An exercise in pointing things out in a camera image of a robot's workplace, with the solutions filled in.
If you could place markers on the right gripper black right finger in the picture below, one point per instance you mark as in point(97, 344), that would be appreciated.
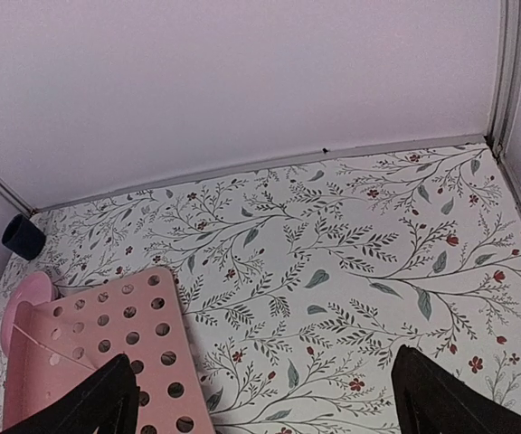
point(428, 399)

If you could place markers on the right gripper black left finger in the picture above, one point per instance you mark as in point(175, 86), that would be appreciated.
point(106, 402)

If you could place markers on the pink music stand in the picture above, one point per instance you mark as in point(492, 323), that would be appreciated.
point(57, 345)

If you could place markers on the pink round plate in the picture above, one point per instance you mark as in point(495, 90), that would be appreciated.
point(37, 288)

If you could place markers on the floral table mat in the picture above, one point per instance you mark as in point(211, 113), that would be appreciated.
point(299, 284)

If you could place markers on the dark blue cup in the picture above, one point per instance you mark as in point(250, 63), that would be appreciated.
point(23, 238)

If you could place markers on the right aluminium frame post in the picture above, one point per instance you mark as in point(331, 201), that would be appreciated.
point(507, 85)

